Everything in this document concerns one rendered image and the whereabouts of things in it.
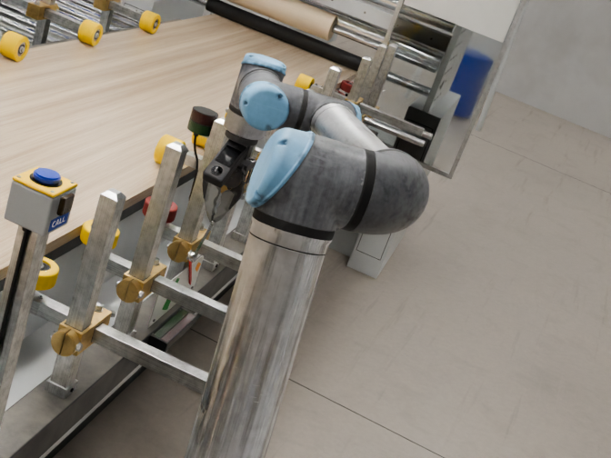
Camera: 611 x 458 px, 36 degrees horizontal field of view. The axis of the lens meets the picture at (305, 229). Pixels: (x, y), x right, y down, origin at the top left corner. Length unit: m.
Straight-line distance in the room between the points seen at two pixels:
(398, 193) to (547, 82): 9.33
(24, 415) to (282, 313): 0.69
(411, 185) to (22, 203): 0.56
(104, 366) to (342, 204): 0.87
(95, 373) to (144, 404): 1.19
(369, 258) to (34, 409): 2.95
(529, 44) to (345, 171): 9.35
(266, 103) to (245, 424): 0.70
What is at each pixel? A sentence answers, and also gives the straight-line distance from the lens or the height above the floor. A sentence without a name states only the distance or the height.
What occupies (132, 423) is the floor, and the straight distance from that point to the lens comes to 3.04.
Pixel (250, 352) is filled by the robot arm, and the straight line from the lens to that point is 1.27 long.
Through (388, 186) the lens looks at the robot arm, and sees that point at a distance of 1.25.
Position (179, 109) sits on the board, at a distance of 3.00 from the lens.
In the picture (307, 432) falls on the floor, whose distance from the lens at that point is 3.28.
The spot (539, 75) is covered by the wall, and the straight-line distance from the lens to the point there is 10.57.
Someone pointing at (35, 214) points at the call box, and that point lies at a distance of 1.40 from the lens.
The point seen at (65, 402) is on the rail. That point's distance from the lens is 1.85.
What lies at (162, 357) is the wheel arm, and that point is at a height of 0.84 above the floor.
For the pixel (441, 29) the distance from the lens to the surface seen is 4.25.
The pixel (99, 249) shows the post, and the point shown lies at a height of 1.02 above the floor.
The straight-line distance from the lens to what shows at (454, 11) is 4.24.
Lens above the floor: 1.78
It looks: 22 degrees down
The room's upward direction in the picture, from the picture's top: 20 degrees clockwise
